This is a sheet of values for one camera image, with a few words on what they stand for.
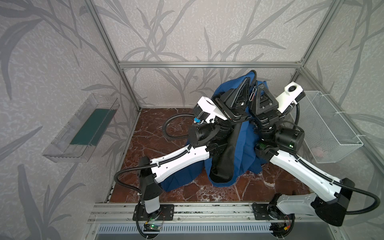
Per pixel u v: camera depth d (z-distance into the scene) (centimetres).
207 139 38
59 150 58
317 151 72
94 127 64
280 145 43
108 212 75
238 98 34
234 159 47
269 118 37
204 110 32
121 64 94
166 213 73
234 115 34
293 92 38
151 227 71
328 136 62
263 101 39
